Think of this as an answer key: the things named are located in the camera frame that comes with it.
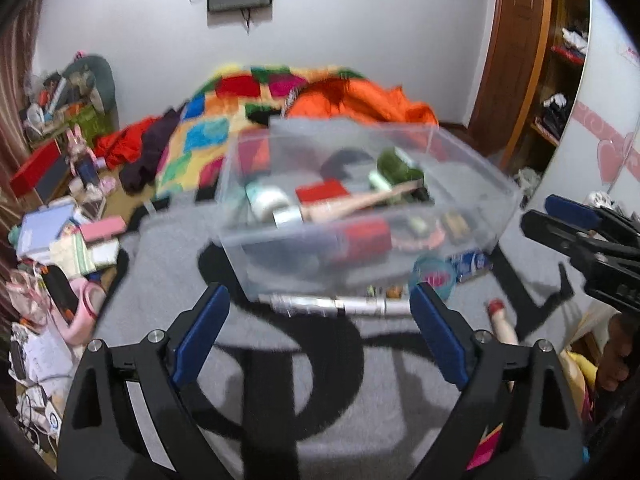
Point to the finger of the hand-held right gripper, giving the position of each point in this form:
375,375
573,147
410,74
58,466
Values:
570,210
550,232

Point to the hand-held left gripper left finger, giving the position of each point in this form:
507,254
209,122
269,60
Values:
200,340

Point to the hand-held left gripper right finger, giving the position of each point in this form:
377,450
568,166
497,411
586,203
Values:
440,335

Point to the clear plastic storage box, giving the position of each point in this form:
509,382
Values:
495,195

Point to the beige eraser block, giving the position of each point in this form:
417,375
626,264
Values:
456,227

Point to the white tape roll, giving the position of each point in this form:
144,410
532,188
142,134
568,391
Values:
265,200

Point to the dark green pump bottle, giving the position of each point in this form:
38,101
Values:
395,165

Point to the red zip pouch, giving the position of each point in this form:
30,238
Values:
322,192

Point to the person's right hand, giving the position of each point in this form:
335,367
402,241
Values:
615,355

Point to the beige stick red tip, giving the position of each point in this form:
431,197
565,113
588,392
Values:
502,325

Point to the small blue box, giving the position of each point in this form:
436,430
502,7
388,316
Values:
470,262

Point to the grey blanket black pattern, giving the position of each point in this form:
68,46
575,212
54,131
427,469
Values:
350,385

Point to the pink plastic cup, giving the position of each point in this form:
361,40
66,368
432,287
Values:
85,310

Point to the white wardrobe door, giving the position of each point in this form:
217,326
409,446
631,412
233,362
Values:
600,85

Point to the cream paper packet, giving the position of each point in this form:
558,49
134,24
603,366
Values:
80,255

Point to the pink flat case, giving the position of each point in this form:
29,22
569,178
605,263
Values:
102,227

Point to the black device orange mark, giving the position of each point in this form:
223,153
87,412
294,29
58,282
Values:
57,290

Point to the white papers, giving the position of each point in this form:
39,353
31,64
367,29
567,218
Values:
40,360

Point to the wooden wardrobe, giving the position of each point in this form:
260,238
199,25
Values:
510,60

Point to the dark purple cloth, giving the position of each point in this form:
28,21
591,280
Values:
150,160

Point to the blue notebook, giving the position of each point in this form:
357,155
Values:
45,227

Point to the red cloth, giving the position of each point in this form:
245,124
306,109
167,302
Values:
130,142

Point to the pink bunny toy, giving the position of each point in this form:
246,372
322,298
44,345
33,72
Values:
82,155

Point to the orange jacket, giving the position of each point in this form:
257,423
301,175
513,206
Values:
360,100

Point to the red long box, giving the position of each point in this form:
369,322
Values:
35,167

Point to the green patterned box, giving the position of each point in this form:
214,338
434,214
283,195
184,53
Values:
90,122

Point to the grey neck pillow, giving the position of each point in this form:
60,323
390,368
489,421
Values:
102,80

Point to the striped pink curtain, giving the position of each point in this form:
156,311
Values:
15,110

